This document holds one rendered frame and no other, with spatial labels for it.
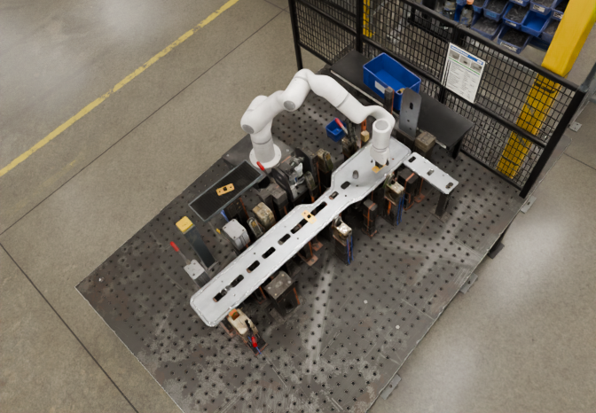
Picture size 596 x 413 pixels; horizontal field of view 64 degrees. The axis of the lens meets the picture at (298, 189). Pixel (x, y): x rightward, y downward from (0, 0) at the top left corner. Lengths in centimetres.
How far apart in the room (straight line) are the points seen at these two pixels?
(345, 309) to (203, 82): 277
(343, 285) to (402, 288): 30
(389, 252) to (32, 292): 261
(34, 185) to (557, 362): 407
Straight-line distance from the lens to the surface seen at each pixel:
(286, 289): 224
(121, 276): 289
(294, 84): 228
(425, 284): 260
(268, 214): 235
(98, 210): 410
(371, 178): 251
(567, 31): 224
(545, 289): 353
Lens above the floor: 310
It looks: 58 degrees down
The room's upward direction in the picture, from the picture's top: 11 degrees counter-clockwise
